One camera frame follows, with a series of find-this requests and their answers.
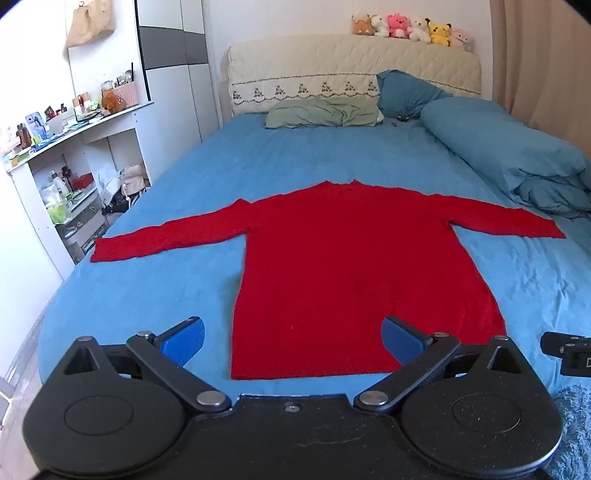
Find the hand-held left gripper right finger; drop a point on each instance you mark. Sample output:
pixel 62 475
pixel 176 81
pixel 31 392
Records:
pixel 401 339

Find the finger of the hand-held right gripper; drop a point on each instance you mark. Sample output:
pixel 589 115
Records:
pixel 551 342

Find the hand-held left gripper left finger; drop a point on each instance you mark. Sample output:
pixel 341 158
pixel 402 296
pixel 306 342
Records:
pixel 184 339

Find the red knit sweater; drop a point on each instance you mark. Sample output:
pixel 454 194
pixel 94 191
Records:
pixel 341 258

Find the fluffy blue rug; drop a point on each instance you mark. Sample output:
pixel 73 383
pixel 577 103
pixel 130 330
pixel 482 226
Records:
pixel 575 429

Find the beige cloth bag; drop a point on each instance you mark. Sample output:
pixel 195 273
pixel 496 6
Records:
pixel 134 180

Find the red box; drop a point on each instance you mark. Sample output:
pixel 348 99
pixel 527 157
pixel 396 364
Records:
pixel 82 182

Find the white bottle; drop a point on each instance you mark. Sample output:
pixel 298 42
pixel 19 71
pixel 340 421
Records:
pixel 59 184

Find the rolled blue duvet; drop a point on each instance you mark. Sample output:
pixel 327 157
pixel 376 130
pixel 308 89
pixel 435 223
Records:
pixel 503 147

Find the white desk shelf unit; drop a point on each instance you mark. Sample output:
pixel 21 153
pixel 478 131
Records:
pixel 27 212

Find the blue bed sheet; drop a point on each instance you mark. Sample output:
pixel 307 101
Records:
pixel 300 152

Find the small dark object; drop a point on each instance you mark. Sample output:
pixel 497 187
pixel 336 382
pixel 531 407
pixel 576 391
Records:
pixel 400 120

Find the green pillow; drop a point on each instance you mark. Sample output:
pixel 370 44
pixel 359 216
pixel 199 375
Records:
pixel 318 111

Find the blue pillow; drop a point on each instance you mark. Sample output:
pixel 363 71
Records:
pixel 406 92

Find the orange teddy bear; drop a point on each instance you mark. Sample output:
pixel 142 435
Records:
pixel 111 101

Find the pink storage box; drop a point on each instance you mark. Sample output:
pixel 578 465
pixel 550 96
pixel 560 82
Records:
pixel 127 94

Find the brown bottle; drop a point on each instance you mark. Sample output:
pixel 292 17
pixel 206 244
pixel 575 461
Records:
pixel 24 136

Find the beige quilted headboard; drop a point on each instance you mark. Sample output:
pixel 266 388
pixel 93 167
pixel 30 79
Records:
pixel 323 64

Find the beige curtain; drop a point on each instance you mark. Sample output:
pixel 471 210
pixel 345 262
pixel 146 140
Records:
pixel 540 55

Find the white and grey wardrobe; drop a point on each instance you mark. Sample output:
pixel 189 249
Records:
pixel 175 46

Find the pale pink plush toy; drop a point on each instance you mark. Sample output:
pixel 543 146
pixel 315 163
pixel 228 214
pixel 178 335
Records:
pixel 461 39

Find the yellow plush toy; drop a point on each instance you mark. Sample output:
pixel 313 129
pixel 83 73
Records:
pixel 438 32

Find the white plush toy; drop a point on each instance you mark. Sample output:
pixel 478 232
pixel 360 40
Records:
pixel 418 30
pixel 379 26

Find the brown plush toy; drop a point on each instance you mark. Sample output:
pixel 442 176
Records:
pixel 363 24

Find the beige hanging bag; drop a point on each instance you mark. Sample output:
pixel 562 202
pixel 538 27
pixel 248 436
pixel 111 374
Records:
pixel 90 23

